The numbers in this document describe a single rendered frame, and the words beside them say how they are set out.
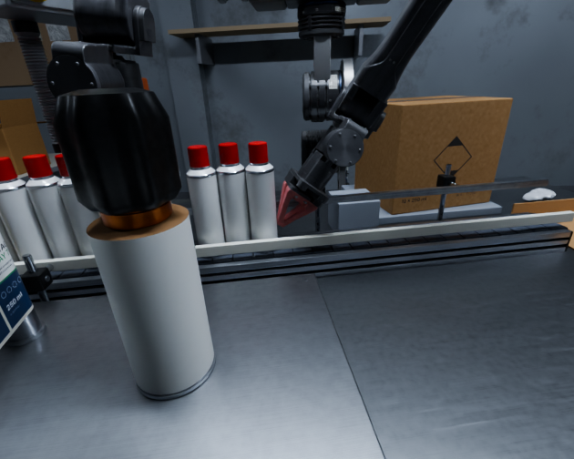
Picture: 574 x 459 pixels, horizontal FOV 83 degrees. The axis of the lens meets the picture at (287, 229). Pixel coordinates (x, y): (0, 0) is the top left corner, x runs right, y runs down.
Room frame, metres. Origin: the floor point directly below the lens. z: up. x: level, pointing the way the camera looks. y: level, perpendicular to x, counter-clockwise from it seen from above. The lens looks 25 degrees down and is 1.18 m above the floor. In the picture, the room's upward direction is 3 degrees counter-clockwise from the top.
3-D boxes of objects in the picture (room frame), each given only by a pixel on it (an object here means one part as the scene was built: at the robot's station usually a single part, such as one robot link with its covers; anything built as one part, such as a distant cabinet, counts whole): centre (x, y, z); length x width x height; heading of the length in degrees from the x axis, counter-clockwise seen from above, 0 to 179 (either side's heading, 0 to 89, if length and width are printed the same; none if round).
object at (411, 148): (0.92, -0.40, 0.99); 0.30 x 0.24 x 0.27; 102
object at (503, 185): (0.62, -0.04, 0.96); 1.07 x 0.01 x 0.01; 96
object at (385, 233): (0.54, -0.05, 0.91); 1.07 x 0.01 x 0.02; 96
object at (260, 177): (0.57, 0.04, 0.98); 0.05 x 0.05 x 0.20
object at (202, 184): (0.56, 0.15, 0.98); 0.05 x 0.05 x 0.20
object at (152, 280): (0.28, 0.14, 1.03); 0.09 x 0.09 x 0.30
